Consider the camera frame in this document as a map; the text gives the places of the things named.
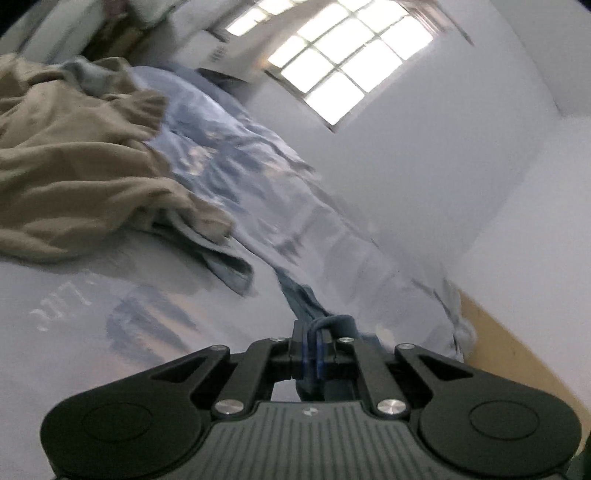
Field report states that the beige printed curtain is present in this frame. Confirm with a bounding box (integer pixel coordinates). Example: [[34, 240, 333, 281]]
[[175, 0, 296, 84]]

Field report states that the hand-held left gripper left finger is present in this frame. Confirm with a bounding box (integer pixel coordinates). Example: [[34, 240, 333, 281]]
[[150, 320, 317, 418]]

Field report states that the beige garment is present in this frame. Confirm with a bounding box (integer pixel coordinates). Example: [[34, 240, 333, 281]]
[[0, 53, 236, 264]]

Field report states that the barred window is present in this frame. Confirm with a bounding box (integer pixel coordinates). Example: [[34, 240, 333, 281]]
[[226, 0, 435, 132]]

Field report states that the dark blue garment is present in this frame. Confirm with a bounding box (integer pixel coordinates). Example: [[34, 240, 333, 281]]
[[276, 271, 384, 403]]

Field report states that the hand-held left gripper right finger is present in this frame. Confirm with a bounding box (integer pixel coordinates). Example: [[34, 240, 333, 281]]
[[318, 322, 472, 418]]

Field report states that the light blue printed duvet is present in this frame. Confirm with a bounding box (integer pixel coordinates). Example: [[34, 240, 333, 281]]
[[0, 65, 476, 462]]

